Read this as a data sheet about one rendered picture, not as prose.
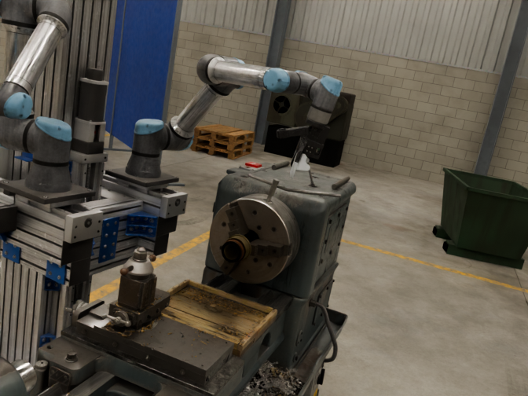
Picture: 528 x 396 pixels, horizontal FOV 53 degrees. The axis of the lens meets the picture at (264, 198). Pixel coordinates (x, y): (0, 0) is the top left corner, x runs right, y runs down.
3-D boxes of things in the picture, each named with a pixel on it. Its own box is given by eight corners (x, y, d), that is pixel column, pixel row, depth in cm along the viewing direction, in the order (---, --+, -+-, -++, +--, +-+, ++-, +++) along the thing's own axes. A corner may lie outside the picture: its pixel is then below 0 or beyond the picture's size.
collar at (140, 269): (134, 261, 144) (136, 251, 144) (159, 269, 142) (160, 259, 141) (116, 269, 137) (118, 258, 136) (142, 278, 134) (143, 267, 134)
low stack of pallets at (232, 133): (214, 144, 1089) (217, 123, 1079) (253, 153, 1069) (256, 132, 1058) (188, 150, 971) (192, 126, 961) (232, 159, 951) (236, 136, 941)
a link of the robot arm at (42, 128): (59, 164, 175) (63, 124, 172) (20, 156, 176) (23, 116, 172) (75, 159, 186) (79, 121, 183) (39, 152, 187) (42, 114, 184)
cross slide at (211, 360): (103, 308, 156) (104, 294, 155) (232, 357, 142) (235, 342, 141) (63, 329, 141) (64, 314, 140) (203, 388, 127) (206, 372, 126)
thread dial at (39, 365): (38, 390, 136) (42, 356, 134) (49, 395, 135) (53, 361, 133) (27, 397, 133) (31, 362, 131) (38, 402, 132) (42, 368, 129)
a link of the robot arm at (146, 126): (126, 148, 224) (130, 115, 221) (152, 148, 234) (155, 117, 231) (142, 154, 216) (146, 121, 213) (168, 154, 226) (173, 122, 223)
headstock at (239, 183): (253, 232, 272) (266, 159, 263) (342, 259, 257) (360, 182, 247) (197, 265, 217) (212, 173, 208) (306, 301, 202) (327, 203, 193)
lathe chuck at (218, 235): (209, 253, 207) (236, 181, 198) (279, 291, 198) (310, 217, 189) (198, 259, 199) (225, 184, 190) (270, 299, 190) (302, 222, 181)
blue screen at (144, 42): (56, 123, 988) (68, -8, 933) (100, 128, 1032) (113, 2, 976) (125, 184, 657) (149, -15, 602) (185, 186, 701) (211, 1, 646)
